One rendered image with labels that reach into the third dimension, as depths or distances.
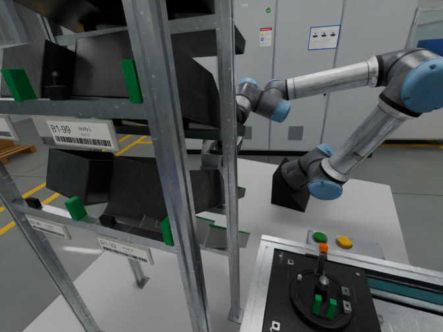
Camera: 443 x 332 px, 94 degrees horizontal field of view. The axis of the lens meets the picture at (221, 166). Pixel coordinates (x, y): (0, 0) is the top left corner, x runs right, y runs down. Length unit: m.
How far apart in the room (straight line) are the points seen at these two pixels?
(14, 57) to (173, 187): 0.31
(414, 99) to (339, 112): 2.90
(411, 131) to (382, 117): 3.95
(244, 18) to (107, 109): 3.21
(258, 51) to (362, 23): 1.28
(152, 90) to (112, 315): 0.71
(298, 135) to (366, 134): 2.80
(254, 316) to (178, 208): 0.45
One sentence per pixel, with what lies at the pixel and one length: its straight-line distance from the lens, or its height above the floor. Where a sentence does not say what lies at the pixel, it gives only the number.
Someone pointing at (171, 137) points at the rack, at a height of 1.44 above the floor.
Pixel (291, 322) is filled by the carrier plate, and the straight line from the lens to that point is 0.60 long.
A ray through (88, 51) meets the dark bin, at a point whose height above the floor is 1.52.
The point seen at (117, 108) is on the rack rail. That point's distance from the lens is 0.20.
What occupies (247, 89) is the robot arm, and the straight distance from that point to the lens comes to 0.70.
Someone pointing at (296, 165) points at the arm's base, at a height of 1.05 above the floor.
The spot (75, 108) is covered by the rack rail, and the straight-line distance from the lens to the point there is 0.24.
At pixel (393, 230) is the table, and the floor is 0.86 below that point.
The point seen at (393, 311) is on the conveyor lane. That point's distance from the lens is 0.76.
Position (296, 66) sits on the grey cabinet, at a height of 1.38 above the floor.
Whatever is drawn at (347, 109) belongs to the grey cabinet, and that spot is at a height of 0.78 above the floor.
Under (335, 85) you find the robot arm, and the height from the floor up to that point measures 1.40.
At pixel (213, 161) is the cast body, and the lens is 0.50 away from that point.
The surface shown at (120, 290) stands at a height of 0.86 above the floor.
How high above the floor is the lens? 1.50
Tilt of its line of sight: 27 degrees down
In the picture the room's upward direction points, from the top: 3 degrees counter-clockwise
